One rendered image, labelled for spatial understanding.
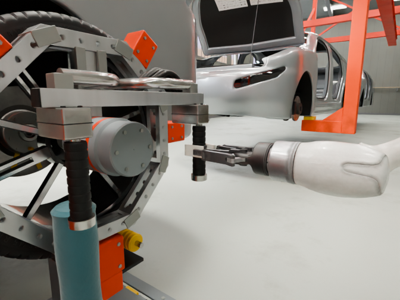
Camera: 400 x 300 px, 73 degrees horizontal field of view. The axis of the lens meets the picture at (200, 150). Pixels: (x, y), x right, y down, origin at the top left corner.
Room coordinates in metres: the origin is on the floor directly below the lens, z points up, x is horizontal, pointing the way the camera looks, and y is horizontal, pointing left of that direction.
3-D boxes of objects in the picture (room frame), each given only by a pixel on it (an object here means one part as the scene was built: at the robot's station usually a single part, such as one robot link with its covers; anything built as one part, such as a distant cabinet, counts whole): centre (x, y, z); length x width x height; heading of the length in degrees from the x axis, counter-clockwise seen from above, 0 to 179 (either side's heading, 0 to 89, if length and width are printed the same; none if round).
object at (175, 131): (0.97, 0.11, 0.85); 0.09 x 0.08 x 0.07; 144
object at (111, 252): (0.74, 0.32, 0.48); 0.16 x 0.12 x 0.17; 54
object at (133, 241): (0.87, 0.30, 0.51); 0.29 x 0.06 x 0.06; 54
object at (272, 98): (5.30, -1.53, 1.49); 4.95 x 1.86 x 1.59; 144
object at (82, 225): (0.44, 0.20, 0.83); 0.04 x 0.04 x 0.16
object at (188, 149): (0.69, 0.01, 0.83); 0.07 x 0.01 x 0.03; 54
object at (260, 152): (0.62, -0.13, 0.83); 0.09 x 0.08 x 0.07; 53
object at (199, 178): (0.71, 0.00, 0.83); 0.04 x 0.04 x 0.16
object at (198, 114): (0.73, 0.03, 0.93); 0.09 x 0.05 x 0.05; 54
